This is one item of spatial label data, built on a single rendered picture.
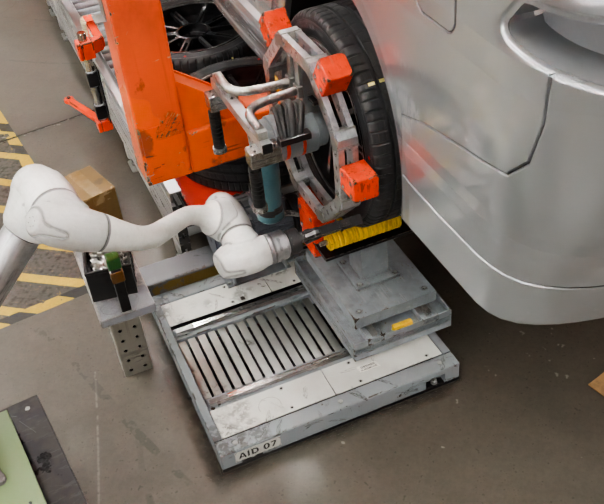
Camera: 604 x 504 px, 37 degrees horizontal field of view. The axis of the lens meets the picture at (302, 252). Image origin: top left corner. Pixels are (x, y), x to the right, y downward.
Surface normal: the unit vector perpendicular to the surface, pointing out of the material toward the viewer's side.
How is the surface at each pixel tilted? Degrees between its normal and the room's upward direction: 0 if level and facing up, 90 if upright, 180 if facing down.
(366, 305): 0
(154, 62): 90
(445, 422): 0
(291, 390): 0
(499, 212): 90
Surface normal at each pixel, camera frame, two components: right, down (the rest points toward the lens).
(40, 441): -0.08, -0.76
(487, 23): -0.91, 0.32
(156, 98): 0.40, 0.56
